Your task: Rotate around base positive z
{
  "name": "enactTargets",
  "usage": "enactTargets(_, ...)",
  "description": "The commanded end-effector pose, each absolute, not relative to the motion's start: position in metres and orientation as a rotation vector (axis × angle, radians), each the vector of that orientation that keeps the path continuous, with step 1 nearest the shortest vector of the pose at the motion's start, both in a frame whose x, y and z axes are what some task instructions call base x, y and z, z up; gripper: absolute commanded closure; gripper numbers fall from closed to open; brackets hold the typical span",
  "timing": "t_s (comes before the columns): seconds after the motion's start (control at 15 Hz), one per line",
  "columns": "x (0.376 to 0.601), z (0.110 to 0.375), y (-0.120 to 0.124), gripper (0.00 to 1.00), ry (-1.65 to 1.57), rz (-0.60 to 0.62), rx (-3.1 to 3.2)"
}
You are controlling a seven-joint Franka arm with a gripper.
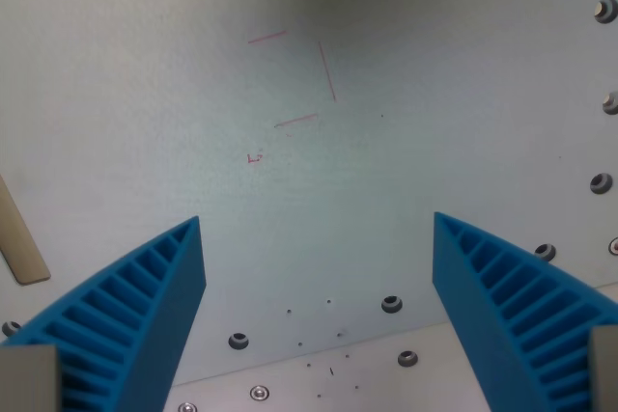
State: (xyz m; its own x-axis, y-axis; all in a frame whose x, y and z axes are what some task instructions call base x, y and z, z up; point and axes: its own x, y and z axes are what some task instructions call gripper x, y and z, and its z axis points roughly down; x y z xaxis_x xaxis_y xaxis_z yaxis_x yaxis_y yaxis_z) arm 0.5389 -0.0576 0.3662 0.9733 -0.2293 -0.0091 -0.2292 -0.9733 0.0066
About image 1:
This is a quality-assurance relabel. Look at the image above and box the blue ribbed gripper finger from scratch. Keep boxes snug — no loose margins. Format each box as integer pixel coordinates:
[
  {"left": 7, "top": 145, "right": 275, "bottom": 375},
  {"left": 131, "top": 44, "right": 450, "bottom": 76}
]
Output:
[
  {"left": 432, "top": 211, "right": 618, "bottom": 412},
  {"left": 0, "top": 215, "right": 208, "bottom": 412}
]

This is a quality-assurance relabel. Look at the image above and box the beige flat strip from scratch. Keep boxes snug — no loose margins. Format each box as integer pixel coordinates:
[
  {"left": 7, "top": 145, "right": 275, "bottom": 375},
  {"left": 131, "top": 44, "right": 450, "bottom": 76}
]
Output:
[{"left": 0, "top": 173, "right": 52, "bottom": 287}]

